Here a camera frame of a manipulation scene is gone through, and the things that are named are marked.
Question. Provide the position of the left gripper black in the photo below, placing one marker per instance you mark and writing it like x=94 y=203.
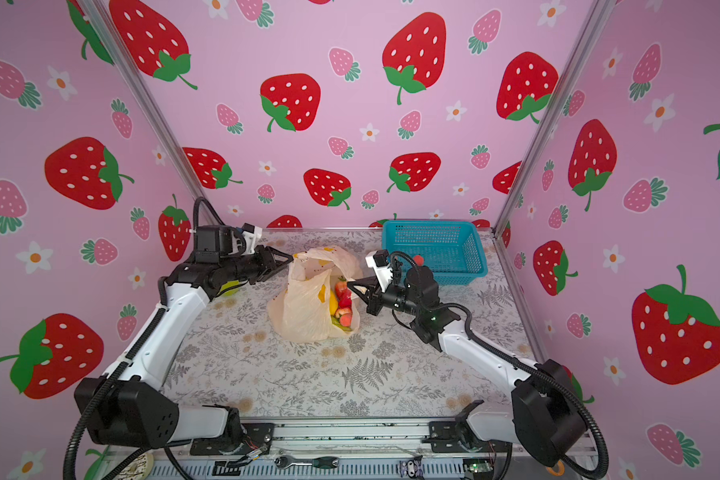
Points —
x=266 y=263

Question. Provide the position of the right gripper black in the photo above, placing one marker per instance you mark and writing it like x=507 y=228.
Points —
x=372 y=296

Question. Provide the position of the banana print plastic bag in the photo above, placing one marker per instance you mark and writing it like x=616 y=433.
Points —
x=300 y=313

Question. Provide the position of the yellow fake banana bunch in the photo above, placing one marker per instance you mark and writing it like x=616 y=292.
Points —
x=333 y=303

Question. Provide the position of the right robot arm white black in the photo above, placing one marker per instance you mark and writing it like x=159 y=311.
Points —
x=546 y=417

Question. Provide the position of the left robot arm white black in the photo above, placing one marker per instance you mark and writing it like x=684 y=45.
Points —
x=125 y=405

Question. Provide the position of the red fake apple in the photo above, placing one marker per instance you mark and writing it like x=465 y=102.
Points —
x=343 y=294

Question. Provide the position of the fake peach half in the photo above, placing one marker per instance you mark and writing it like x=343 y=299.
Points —
x=344 y=317

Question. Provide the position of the teal plastic basket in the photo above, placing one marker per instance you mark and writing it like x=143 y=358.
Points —
x=452 y=250

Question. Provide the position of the small cartoon figure sticker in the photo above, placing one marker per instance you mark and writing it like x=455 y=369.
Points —
x=411 y=468

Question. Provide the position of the green circuit board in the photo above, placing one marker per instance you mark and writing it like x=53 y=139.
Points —
x=478 y=469

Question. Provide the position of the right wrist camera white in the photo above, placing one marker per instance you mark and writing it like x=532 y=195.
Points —
x=386 y=269

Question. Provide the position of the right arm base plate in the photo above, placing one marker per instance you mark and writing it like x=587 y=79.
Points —
x=449 y=436

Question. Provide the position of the aluminium rail frame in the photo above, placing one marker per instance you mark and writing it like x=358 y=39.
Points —
x=367 y=449

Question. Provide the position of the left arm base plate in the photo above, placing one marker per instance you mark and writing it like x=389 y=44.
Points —
x=249 y=437

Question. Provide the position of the ratchet wrench green handle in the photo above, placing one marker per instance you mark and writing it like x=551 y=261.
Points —
x=323 y=463

